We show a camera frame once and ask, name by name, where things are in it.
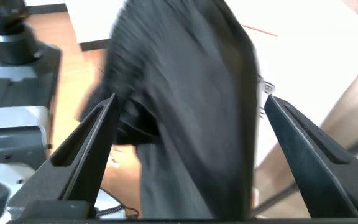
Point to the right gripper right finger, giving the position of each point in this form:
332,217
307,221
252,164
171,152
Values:
331,180

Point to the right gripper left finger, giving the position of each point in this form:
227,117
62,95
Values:
73,174

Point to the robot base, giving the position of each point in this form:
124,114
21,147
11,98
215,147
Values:
14,124

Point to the black garment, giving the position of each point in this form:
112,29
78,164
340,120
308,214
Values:
191,109

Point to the pink clothes hanger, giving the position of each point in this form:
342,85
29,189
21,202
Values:
259,30

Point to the white printed t-shirt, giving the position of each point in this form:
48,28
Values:
306,62

